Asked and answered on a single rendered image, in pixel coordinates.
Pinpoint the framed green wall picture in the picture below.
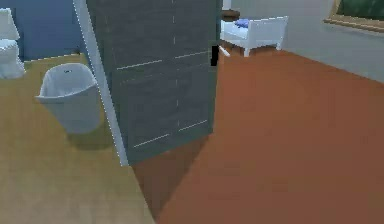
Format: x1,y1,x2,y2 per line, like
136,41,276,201
322,0,384,34

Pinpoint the white bed frame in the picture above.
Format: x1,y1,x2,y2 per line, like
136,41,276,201
219,15,290,58

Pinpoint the grey panelled room door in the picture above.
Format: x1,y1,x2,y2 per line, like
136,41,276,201
85,0,224,167

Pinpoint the blue pillow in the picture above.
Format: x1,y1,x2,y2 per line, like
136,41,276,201
234,18,251,29

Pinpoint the white toilet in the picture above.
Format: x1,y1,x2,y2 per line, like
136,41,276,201
0,7,26,80

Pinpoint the dark brown round table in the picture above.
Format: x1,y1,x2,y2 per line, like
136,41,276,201
221,9,241,22

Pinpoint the black door handle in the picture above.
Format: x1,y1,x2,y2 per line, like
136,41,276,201
211,44,231,67

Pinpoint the white waste bin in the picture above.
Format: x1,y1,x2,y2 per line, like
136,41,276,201
34,62,102,135

